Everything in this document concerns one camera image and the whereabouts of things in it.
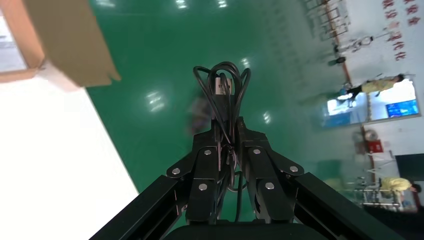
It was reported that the thin black usb cable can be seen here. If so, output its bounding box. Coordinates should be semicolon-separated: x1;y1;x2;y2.
193;61;252;223

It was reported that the seated person in yellow coat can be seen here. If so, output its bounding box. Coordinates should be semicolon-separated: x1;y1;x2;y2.
379;176;423;197

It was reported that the red wall cabinet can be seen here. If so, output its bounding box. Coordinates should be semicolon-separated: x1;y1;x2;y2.
367;140;384;154

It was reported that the white humanoid robot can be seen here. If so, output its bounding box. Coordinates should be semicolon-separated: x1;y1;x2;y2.
347;34;376;54

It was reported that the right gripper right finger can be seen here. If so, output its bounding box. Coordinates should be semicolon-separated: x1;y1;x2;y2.
236;115;306;225

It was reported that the blue display screen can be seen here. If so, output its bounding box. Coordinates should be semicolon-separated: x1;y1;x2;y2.
385;98;420;119

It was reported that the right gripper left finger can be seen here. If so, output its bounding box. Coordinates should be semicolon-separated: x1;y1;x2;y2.
165;117;223;224

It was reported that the open brown cardboard box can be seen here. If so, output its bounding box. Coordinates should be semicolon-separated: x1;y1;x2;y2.
0;0;122;88

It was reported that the metal chair rack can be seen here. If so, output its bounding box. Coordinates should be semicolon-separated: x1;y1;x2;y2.
304;0;353;41

